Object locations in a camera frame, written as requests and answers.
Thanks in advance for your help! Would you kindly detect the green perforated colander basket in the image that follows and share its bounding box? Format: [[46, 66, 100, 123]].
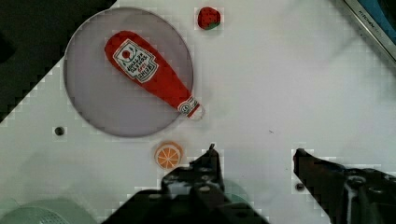
[[1, 199, 98, 224]]

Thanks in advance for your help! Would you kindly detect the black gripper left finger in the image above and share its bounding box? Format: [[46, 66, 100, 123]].
[[101, 147, 268, 224]]

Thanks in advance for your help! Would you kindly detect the grey round plate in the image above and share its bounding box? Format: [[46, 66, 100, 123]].
[[63, 7, 194, 138]]

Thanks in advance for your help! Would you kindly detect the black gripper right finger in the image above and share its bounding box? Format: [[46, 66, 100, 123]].
[[293, 148, 396, 224]]

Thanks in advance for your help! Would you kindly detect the red plush ketchup bottle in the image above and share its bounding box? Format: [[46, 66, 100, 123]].
[[105, 31, 205, 120]]

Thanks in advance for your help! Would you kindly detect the orange slice toy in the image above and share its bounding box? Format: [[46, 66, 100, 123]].
[[154, 141, 184, 170]]

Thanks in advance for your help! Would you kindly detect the silver toaster oven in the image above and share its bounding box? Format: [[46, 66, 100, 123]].
[[342, 0, 396, 61]]

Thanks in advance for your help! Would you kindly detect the red toy strawberry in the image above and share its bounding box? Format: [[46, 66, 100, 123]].
[[197, 7, 221, 30]]

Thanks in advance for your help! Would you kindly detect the green mug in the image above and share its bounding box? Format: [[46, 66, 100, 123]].
[[223, 179, 249, 203]]

